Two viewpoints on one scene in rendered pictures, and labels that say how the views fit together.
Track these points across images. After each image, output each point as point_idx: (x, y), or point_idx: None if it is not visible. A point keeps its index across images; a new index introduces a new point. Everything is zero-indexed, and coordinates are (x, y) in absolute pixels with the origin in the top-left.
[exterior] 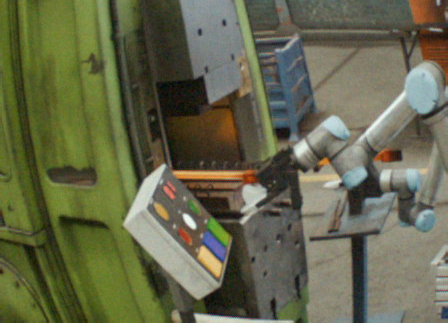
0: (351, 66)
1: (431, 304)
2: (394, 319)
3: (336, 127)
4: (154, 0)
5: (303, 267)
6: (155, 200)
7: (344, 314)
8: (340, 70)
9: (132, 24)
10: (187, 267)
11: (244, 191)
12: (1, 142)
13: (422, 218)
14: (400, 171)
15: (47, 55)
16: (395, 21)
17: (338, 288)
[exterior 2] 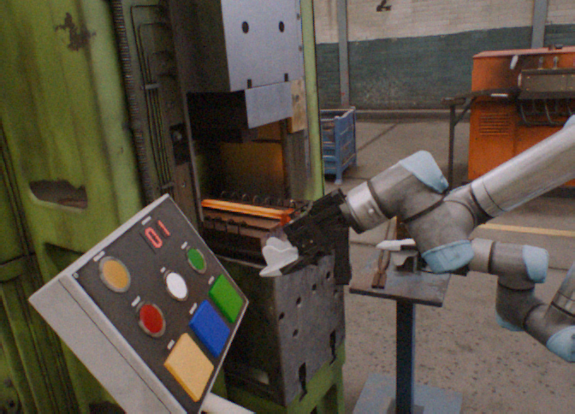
0: (388, 136)
1: (502, 399)
2: (450, 405)
3: (428, 169)
4: None
5: (340, 321)
6: (112, 253)
7: (382, 368)
8: (379, 138)
9: None
10: (139, 385)
11: (266, 247)
12: None
13: (570, 340)
14: (510, 246)
15: (20, 16)
16: (435, 101)
17: (372, 327)
